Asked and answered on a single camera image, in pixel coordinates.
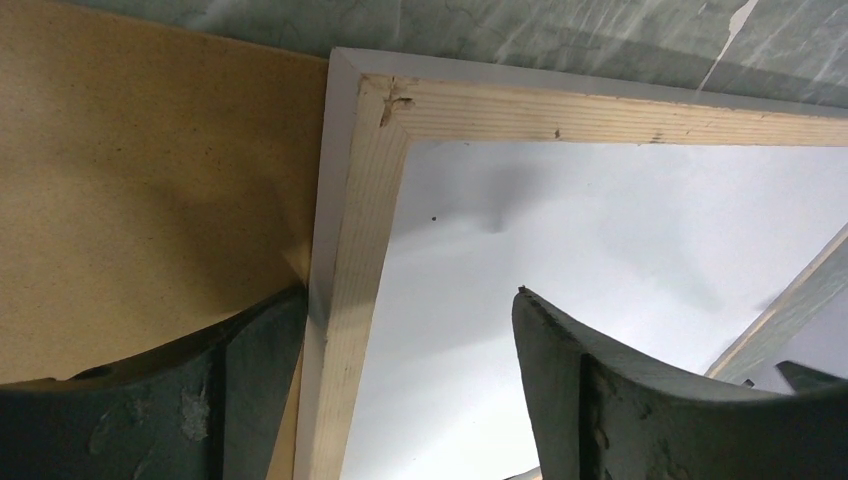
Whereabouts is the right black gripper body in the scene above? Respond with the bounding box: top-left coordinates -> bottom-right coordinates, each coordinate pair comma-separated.
776,361 -> 845,393

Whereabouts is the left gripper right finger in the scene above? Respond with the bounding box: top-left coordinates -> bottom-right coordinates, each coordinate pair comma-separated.
512,288 -> 847,479

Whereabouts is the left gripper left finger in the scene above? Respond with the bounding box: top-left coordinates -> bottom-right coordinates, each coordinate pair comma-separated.
1,287 -> 308,479

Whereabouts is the wooden picture frame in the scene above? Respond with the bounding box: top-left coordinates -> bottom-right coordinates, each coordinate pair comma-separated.
294,47 -> 847,479

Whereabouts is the brown cardboard backing board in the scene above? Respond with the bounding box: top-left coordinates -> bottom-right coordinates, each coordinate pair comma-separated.
1,1 -> 328,479

